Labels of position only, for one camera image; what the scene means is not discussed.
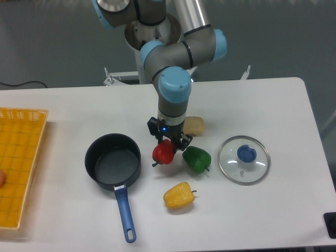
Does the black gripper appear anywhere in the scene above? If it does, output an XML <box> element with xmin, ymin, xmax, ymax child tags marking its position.
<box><xmin>147</xmin><ymin>117</ymin><xmax>193</xmax><ymax>153</ymax></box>

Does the red bell pepper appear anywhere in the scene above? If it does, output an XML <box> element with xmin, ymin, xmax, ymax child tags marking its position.
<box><xmin>152</xmin><ymin>139</ymin><xmax>174</xmax><ymax>167</ymax></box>

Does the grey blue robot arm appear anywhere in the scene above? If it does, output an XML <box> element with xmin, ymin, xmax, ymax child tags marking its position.
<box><xmin>93</xmin><ymin>1</ymin><xmax>227</xmax><ymax>151</ymax></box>

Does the green bell pepper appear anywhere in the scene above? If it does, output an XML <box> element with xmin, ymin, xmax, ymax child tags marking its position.
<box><xmin>182</xmin><ymin>146</ymin><xmax>212</xmax><ymax>174</ymax></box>

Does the yellow bell pepper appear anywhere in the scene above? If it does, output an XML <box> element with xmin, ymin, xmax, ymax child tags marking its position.
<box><xmin>163</xmin><ymin>182</ymin><xmax>196</xmax><ymax>209</ymax></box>

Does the beige bread loaf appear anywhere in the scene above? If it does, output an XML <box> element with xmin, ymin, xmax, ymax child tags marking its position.
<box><xmin>183</xmin><ymin>117</ymin><xmax>205</xmax><ymax>137</ymax></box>

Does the glass lid with blue knob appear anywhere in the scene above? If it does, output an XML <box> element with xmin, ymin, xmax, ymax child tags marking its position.
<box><xmin>217</xmin><ymin>135</ymin><xmax>271</xmax><ymax>186</ymax></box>

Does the yellow woven basket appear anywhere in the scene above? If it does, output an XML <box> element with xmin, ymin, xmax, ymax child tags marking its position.
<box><xmin>1</xmin><ymin>107</ymin><xmax>48</xmax><ymax>230</ymax></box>

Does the orange object in basket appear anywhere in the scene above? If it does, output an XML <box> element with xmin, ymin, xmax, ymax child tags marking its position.
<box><xmin>0</xmin><ymin>169</ymin><xmax>6</xmax><ymax>186</ymax></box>

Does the black device at table edge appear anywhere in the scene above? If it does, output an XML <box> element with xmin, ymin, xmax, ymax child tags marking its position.
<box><xmin>323</xmin><ymin>212</ymin><xmax>336</xmax><ymax>239</ymax></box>

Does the dark pot with blue handle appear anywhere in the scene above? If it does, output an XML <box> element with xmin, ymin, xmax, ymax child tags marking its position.
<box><xmin>85</xmin><ymin>133</ymin><xmax>141</xmax><ymax>243</ymax></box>

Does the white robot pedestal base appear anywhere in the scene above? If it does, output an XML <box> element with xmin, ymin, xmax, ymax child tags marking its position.
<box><xmin>103</xmin><ymin>13</ymin><xmax>251</xmax><ymax>87</ymax></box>

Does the black floor cable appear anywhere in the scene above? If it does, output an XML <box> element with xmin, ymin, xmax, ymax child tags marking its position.
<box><xmin>0</xmin><ymin>80</ymin><xmax>48</xmax><ymax>88</ymax></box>

